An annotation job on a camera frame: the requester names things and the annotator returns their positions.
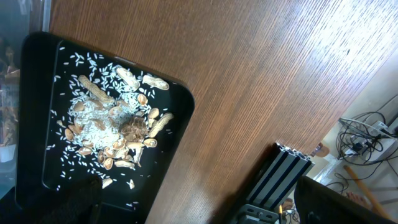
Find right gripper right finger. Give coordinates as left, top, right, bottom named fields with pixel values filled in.
left=294, top=176, right=394, bottom=224

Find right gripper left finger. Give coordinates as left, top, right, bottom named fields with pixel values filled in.
left=18, top=176, right=102, bottom=223

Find food scraps rice and shells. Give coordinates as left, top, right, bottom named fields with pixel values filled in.
left=46, top=46, right=175, bottom=208

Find wooden stick on floor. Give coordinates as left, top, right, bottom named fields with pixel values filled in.
left=343, top=165, right=392, bottom=220

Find black rectangular tray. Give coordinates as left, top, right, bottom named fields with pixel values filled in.
left=15, top=32, right=195, bottom=223

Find clear plastic bin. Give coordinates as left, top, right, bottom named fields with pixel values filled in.
left=1, top=0, right=52, bottom=198

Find aluminium extrusion frame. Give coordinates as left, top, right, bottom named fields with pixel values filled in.
left=223, top=142, right=315, bottom=224

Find tangled floor cables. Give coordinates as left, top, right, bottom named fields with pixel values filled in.
left=323, top=93, right=398, bottom=194

